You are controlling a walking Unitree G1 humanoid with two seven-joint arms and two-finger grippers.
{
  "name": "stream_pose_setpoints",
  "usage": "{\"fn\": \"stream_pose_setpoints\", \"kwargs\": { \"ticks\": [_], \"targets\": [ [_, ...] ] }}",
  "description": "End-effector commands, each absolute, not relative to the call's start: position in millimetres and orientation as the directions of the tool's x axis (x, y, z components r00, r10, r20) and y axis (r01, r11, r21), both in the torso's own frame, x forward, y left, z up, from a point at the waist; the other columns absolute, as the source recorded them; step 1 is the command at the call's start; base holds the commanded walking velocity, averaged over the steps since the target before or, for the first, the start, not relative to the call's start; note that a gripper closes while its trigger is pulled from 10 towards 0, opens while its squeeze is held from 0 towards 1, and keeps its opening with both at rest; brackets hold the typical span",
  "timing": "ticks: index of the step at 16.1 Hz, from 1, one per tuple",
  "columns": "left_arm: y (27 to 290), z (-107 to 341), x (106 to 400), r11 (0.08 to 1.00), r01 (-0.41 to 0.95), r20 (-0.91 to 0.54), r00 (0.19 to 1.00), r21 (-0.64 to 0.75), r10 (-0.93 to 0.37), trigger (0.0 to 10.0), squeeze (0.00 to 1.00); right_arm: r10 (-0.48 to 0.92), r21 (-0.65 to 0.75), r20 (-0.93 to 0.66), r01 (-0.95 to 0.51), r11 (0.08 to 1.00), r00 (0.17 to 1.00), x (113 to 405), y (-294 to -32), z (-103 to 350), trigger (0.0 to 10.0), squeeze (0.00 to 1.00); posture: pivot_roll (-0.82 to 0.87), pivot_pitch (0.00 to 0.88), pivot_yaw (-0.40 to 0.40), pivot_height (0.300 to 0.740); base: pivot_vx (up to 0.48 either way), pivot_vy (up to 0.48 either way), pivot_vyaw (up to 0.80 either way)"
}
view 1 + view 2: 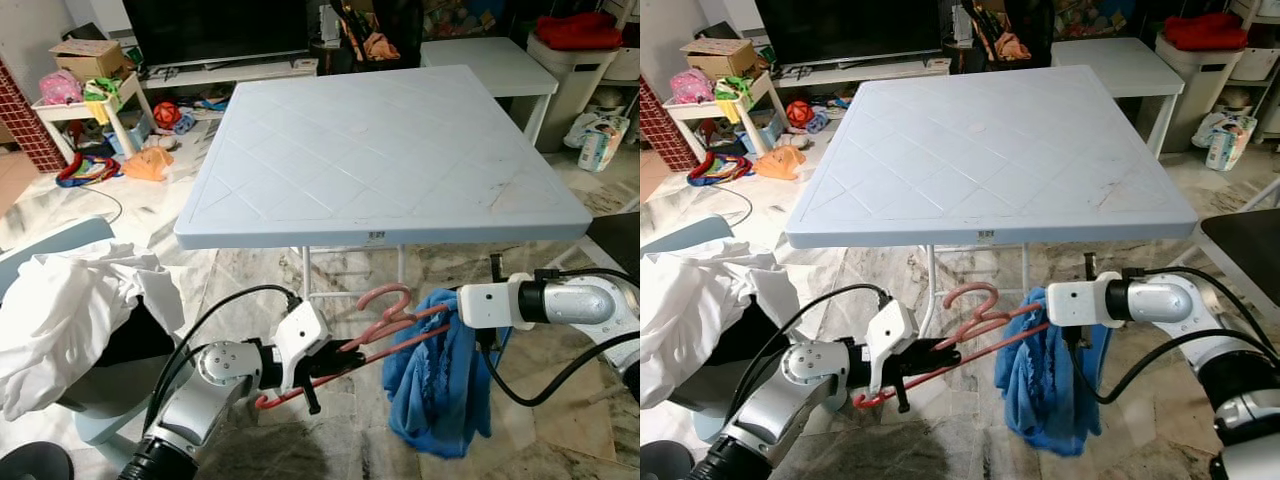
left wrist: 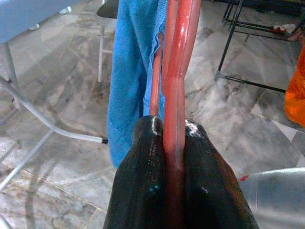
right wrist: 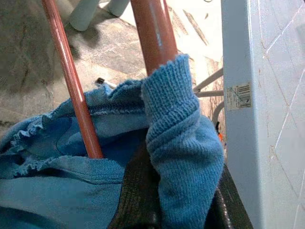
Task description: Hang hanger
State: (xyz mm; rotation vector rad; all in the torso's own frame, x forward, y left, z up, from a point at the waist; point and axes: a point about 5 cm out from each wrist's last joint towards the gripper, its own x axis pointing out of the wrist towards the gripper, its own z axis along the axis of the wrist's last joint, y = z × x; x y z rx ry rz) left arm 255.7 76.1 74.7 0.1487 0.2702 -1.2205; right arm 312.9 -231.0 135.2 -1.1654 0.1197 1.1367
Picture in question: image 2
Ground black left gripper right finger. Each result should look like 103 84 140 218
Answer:
181 119 260 229

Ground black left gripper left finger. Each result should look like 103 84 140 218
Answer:
102 115 169 229

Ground red plastic hanger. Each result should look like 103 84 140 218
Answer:
149 0 202 229

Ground blue towel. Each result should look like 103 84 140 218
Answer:
106 0 167 169

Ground orange shirt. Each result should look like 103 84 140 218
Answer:
285 42 305 130

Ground black metal drying rack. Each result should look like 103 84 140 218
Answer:
215 0 305 94

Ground red white slippers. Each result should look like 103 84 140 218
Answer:
269 23 297 34

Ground grey folding chair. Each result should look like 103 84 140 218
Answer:
96 0 120 83

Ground light blue folding table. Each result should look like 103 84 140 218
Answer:
0 0 109 191

